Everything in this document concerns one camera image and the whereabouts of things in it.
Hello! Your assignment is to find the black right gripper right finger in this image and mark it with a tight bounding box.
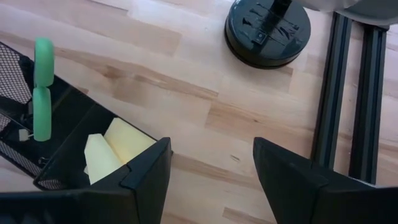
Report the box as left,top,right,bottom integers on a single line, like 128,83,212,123
253,136,398,224

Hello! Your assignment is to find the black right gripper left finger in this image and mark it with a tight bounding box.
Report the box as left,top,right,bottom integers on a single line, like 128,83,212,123
0,136,174,224

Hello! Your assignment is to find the black mesh desk organizer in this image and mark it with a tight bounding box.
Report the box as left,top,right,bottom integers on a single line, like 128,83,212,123
0,42,158,191

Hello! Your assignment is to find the yellow sticky note pad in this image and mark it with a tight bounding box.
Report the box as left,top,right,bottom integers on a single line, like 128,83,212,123
83,117,157,185

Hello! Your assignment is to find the black gooseneck desk lamp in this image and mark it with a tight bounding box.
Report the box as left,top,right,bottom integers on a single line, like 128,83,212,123
224,0,398,70

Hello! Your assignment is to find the black aluminium rig frame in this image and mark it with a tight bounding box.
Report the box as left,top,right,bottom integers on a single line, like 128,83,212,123
310,11,390,185

